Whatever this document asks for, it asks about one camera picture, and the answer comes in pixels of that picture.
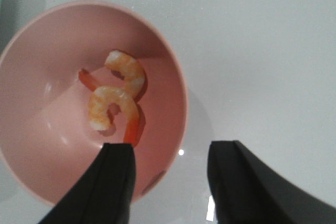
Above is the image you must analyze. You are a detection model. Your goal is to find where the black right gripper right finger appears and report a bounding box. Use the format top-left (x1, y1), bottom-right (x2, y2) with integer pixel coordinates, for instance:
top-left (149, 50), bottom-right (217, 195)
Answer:
top-left (207, 140), bottom-right (335, 223)

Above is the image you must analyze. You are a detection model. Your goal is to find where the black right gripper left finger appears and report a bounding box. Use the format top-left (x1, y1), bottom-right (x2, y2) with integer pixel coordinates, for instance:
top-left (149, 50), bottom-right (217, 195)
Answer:
top-left (40, 143), bottom-right (136, 223)

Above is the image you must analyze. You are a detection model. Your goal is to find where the cooked shrimp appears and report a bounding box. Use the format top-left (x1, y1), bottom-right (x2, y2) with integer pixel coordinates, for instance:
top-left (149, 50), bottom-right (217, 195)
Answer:
top-left (78, 50), bottom-right (145, 99)
top-left (88, 86), bottom-right (140, 147)

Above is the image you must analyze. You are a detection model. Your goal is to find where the pink plastic bowl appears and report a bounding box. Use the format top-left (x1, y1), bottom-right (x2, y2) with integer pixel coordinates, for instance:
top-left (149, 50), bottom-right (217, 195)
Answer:
top-left (1, 1), bottom-right (188, 205)

